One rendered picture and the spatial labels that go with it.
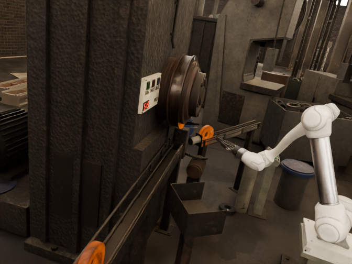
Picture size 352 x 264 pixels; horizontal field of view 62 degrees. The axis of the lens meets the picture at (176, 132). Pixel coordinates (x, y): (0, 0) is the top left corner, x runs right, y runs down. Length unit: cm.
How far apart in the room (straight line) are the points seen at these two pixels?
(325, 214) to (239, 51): 311
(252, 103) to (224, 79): 56
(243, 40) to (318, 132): 292
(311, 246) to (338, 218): 28
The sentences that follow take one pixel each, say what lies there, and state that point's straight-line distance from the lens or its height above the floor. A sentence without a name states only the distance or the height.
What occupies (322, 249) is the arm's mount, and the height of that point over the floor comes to 41.
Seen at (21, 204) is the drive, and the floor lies 25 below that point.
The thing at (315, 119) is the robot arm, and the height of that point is 115.
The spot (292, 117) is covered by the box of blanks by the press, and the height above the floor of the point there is 66.
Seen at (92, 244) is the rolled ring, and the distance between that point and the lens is 110.
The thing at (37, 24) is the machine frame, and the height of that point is 140.
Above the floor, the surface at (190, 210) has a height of 60.
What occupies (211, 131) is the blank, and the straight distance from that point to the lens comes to 242.
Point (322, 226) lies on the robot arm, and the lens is 181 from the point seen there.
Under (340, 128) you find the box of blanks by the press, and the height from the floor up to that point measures 62.
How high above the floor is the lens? 150
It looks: 20 degrees down
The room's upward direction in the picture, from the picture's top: 9 degrees clockwise
